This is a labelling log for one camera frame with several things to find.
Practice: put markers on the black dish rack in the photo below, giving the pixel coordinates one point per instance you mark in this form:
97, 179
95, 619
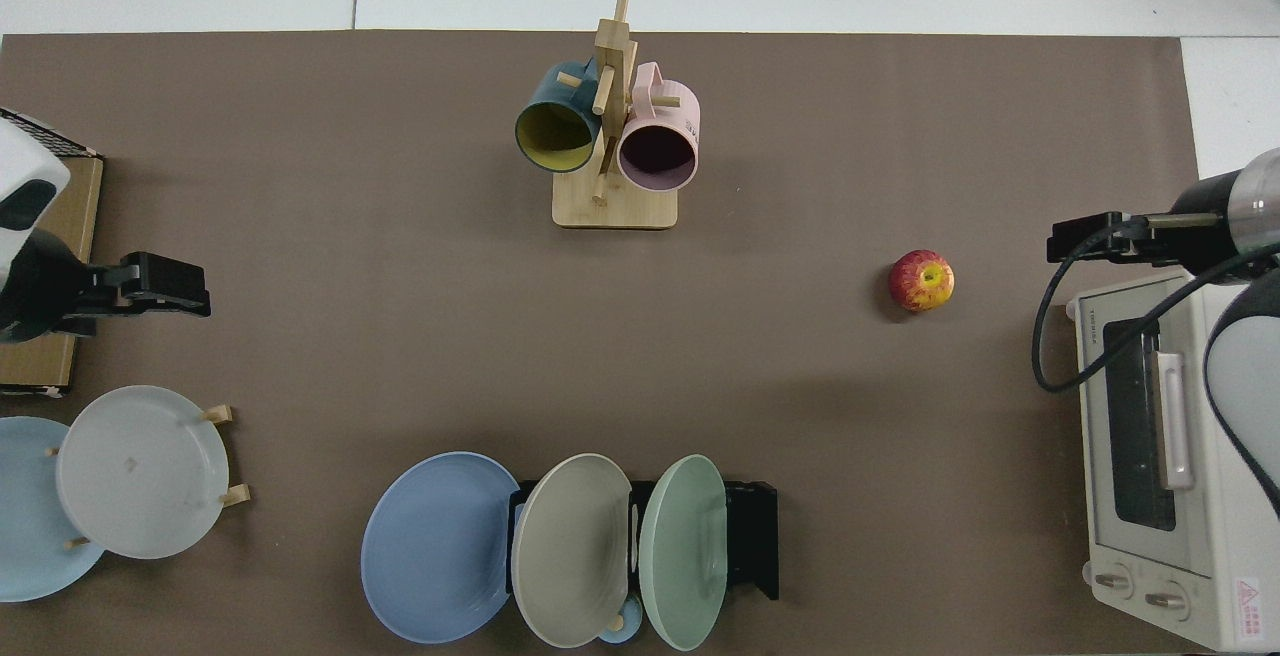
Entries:
752, 536

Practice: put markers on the dark teal mug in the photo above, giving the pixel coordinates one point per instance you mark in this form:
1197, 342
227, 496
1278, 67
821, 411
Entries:
555, 131

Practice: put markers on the pink mug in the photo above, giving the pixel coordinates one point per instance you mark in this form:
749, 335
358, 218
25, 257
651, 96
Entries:
657, 151

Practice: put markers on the wooden cup stand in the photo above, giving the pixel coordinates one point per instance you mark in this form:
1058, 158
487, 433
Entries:
615, 206

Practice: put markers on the light blue plate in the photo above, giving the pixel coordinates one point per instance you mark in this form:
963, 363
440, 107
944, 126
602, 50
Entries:
30, 526

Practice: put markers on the brown table cloth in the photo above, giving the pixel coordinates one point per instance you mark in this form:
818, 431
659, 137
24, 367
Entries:
400, 336

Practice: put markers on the beige plate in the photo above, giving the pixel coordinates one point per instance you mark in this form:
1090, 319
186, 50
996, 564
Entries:
565, 551

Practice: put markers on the red yellow apple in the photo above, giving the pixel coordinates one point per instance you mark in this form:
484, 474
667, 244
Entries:
921, 281

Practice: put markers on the grey plate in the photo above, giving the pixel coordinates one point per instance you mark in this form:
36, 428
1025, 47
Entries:
140, 471

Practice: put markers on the green plate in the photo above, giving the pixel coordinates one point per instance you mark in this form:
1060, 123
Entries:
680, 551

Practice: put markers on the pale toaster oven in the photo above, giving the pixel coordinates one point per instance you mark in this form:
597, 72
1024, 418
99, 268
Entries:
1150, 456

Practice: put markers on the wooden plate rack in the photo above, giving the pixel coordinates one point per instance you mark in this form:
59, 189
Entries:
236, 495

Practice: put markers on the small blue round thing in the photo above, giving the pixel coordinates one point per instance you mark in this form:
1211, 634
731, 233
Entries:
622, 631

